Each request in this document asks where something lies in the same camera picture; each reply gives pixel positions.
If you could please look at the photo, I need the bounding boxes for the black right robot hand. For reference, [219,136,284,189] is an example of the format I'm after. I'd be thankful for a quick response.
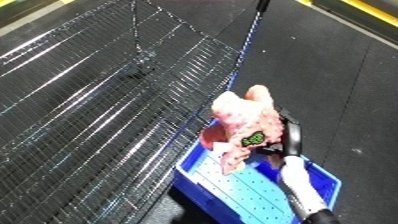
[254,105,304,158]

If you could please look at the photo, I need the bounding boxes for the pink soft toy green patch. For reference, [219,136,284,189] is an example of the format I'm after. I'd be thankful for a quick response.
[199,84,287,176]

